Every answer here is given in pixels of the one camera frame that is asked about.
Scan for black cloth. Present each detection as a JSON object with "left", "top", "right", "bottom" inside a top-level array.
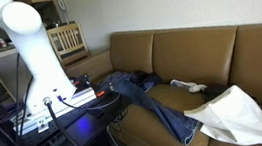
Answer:
[{"left": 131, "top": 67, "right": 165, "bottom": 92}]

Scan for brown leather couch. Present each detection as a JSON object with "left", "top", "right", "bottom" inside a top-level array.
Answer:
[{"left": 60, "top": 14, "right": 262, "bottom": 146}]

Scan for blue denim jeans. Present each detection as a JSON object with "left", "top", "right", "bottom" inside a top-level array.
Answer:
[{"left": 97, "top": 62, "right": 205, "bottom": 146}]

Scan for white sock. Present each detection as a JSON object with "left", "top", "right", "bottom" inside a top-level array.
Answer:
[{"left": 169, "top": 75, "right": 209, "bottom": 96}]

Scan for black perforated robot table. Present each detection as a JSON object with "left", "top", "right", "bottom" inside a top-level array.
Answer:
[{"left": 7, "top": 89, "right": 138, "bottom": 146}]

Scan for wooden slatted chair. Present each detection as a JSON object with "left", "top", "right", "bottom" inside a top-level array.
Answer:
[{"left": 46, "top": 21, "right": 91, "bottom": 69}]

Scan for white fabric bag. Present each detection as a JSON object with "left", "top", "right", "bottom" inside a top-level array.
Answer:
[{"left": 181, "top": 81, "right": 262, "bottom": 146}]

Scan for orange clamp handle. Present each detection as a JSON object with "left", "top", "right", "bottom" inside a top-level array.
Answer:
[{"left": 95, "top": 89, "right": 107, "bottom": 98}]

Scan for thin black base cable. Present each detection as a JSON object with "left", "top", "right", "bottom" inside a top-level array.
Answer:
[{"left": 57, "top": 89, "right": 123, "bottom": 115}]

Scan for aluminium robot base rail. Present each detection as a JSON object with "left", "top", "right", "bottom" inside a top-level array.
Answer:
[{"left": 9, "top": 85, "right": 101, "bottom": 137}]

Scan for thick black base cable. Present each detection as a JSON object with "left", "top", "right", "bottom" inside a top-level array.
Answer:
[{"left": 41, "top": 91, "right": 98, "bottom": 146}]

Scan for white ring light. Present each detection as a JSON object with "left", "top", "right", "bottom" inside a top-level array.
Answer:
[{"left": 56, "top": 0, "right": 69, "bottom": 16}]

